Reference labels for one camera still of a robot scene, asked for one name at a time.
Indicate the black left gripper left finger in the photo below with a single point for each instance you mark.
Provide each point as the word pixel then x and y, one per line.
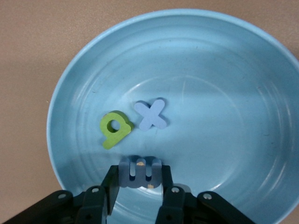
pixel 88 205

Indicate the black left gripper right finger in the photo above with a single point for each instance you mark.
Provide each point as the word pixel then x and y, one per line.
pixel 177 205

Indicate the blue letter m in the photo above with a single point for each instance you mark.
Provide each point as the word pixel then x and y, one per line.
pixel 140 183

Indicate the green letter q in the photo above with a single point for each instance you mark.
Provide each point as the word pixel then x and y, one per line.
pixel 121 133

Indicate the blue letter x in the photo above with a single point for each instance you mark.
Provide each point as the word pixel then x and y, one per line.
pixel 150 115

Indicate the blue plate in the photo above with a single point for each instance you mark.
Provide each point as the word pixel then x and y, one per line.
pixel 210 93

